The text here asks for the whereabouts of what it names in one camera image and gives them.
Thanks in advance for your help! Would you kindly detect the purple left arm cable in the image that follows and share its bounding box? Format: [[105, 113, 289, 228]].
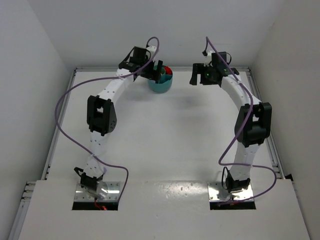
[[54, 36, 130, 201]]

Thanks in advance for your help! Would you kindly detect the right aluminium table rail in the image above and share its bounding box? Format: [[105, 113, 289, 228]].
[[245, 67, 285, 179]]

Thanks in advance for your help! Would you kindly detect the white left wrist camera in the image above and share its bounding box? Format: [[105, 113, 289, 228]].
[[146, 45, 158, 62]]

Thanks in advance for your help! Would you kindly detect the aluminium table edge rail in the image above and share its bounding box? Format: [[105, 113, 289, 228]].
[[0, 68, 71, 240]]

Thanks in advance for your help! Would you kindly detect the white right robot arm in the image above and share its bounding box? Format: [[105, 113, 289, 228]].
[[189, 50, 272, 193]]

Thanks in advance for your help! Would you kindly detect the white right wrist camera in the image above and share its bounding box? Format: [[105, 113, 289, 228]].
[[202, 50, 214, 67]]

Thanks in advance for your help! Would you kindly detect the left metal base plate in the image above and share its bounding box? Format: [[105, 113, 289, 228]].
[[74, 181, 120, 202]]

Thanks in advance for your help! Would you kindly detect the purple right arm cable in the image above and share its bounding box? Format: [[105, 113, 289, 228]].
[[201, 36, 278, 203]]

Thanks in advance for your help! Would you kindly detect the teal divided round container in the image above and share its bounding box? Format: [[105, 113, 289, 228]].
[[148, 66, 173, 94]]

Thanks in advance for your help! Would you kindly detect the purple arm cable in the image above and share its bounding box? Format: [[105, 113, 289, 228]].
[[54, 36, 130, 201], [201, 36, 278, 203]]

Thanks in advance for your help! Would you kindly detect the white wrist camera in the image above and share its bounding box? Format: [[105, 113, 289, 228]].
[[202, 50, 214, 67], [146, 45, 158, 62]]

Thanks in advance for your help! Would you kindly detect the small red lego brick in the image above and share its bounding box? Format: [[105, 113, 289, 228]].
[[163, 66, 173, 75]]

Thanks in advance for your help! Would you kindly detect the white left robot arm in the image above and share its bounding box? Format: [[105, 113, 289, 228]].
[[78, 45, 163, 196]]

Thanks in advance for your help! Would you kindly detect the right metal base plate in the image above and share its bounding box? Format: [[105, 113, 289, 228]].
[[207, 182, 254, 203]]

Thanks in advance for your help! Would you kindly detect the metal base plate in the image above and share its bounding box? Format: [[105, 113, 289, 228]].
[[207, 182, 254, 203], [74, 181, 120, 202]]

